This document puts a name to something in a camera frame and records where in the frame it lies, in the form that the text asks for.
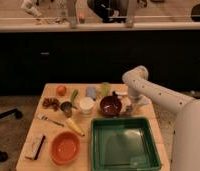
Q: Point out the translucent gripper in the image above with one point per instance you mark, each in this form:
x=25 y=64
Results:
x=135 y=99

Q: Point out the grey towel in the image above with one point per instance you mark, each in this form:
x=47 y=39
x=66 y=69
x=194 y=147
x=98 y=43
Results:
x=129 y=109

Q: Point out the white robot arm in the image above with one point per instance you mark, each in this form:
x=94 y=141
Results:
x=186 y=139

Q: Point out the dark red bowl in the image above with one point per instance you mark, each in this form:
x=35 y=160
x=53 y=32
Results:
x=110 y=106

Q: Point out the light green cup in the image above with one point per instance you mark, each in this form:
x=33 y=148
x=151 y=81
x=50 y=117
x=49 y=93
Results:
x=105 y=88

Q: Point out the green plastic tray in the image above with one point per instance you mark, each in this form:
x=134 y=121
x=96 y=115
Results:
x=123 y=144

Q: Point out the white cup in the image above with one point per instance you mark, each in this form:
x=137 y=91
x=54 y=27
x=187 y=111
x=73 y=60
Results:
x=86 y=105

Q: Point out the green vegetable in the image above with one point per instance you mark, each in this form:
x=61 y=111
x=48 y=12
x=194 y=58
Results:
x=73 y=96

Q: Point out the small metal cup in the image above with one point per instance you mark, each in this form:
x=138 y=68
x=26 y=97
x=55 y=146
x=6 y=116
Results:
x=66 y=107

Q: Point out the orange fruit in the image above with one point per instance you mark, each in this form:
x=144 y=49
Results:
x=61 y=90

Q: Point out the orange plastic bowl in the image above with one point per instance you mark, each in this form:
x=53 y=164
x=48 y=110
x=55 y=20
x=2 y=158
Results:
x=65 y=148

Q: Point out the metal fork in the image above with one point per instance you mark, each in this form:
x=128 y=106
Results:
x=43 y=117

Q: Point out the black and white eraser block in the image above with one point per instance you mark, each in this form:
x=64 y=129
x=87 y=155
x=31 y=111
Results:
x=34 y=146

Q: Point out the dark cabinet counter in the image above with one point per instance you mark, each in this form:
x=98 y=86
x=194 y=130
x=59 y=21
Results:
x=29 y=60

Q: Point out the white handled brush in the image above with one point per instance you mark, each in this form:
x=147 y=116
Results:
x=119 y=94

